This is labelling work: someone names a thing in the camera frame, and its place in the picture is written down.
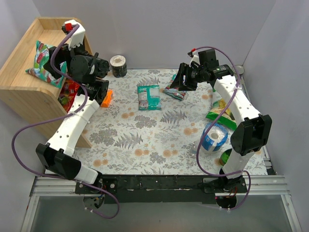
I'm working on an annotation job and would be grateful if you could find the red Lot 100 fruit gummy bag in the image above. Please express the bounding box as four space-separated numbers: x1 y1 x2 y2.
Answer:
61 80 80 94

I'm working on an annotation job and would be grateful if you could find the teal Fox's bag back side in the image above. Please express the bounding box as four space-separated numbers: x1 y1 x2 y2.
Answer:
137 85 161 111

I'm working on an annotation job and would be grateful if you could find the tin can orange label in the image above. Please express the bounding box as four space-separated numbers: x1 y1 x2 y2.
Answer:
232 65 245 75

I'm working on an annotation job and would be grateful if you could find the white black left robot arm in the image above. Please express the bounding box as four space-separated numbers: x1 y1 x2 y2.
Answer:
36 44 110 184

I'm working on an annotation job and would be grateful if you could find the Fox's mint blossom candy bag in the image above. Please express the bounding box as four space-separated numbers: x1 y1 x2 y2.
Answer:
163 74 186 101

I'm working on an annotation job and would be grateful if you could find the small clear plastic bottle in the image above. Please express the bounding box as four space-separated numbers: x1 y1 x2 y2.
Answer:
191 143 198 155

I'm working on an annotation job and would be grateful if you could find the small orange candy bag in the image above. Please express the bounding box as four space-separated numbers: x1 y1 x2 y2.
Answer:
100 89 113 108

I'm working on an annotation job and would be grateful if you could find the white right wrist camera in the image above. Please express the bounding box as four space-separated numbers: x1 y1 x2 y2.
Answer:
187 48 200 69

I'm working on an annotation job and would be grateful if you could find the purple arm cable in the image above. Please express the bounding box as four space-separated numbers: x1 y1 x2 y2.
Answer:
11 23 121 220
187 46 251 210

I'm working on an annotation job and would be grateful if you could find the aluminium frame rail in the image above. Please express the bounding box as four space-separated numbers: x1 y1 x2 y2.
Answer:
20 157 302 232

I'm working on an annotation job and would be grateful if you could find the green white Chuba chips bag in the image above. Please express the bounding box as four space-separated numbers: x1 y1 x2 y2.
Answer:
206 89 237 131

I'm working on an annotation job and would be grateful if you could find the teal fox's bag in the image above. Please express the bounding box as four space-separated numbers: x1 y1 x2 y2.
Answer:
25 40 64 89
137 85 161 111

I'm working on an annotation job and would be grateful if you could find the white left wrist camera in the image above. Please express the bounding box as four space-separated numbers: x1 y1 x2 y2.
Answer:
62 19 85 50

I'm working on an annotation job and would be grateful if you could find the green glass bottle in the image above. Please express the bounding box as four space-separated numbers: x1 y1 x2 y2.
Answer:
219 149 232 166

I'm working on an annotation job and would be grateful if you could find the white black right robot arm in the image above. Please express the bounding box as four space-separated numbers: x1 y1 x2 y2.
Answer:
170 47 272 190

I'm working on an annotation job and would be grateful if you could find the wooden shelf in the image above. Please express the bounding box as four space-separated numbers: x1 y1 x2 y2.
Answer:
0 18 94 147

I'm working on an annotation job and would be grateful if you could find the dark tape roll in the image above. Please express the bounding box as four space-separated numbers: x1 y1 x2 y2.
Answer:
110 55 127 78

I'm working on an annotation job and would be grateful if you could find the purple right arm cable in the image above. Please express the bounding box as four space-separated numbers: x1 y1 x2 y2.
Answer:
187 46 251 210

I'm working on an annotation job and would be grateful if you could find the floral patterned table mat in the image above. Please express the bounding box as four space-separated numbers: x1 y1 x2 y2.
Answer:
44 68 268 176

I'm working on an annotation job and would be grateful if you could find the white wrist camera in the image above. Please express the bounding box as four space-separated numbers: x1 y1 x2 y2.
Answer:
187 48 200 69
62 19 85 50

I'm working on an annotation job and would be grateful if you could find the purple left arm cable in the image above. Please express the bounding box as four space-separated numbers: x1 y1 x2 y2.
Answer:
11 23 121 220

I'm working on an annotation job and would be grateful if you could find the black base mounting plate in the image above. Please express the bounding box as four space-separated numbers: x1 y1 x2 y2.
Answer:
74 175 248 205

